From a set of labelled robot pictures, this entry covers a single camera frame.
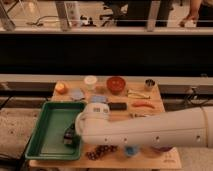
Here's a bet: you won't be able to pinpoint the dark scrub brush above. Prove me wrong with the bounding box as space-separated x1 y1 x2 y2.
63 133 75 145

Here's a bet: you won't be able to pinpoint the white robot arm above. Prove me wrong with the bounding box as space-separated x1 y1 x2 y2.
74 103 213 148

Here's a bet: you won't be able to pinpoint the green plastic tray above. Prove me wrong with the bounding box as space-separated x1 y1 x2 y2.
25 102 85 161

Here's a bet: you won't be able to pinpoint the light blue cloth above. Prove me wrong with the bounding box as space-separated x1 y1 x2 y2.
70 88 85 101

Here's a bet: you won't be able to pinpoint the blue sponge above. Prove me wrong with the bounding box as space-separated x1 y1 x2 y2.
90 95 108 103

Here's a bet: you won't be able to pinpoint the bunch of dark grapes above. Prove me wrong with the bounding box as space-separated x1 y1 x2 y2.
85 145 118 160

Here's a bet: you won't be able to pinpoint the orange fruit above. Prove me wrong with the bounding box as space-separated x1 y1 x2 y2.
55 83 68 94

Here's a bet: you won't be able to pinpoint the black rectangular block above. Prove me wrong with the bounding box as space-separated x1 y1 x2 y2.
108 103 127 110

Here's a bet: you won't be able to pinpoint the white cup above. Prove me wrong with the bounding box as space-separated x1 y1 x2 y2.
84 75 98 90

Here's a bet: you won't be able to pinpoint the wooden board table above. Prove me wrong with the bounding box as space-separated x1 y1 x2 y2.
29 81 182 171

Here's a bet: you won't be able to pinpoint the small metal tool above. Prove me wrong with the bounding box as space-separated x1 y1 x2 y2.
129 113 150 118

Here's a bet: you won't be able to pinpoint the red bowl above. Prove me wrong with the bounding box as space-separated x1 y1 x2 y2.
106 76 126 95

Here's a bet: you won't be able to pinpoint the blue plastic cup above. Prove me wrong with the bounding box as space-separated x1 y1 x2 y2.
124 146 139 157

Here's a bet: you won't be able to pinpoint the orange carrot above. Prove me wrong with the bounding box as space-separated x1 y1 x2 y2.
132 101 155 109

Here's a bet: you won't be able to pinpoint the yellow-green tongs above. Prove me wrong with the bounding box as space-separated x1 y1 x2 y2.
127 89 150 99

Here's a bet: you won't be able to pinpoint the metal cup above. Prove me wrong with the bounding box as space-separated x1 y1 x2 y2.
145 79 155 91

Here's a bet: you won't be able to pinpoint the purple bowl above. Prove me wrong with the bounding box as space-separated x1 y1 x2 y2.
151 147 173 153

